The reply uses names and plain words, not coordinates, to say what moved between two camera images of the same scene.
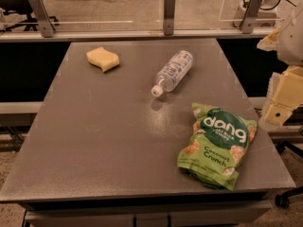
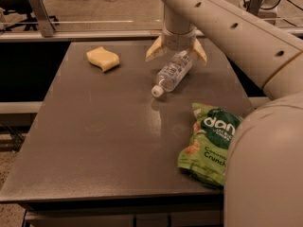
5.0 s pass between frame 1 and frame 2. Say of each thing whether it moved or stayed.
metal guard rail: stayed
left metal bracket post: stayed
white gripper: moved
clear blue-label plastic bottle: stayed
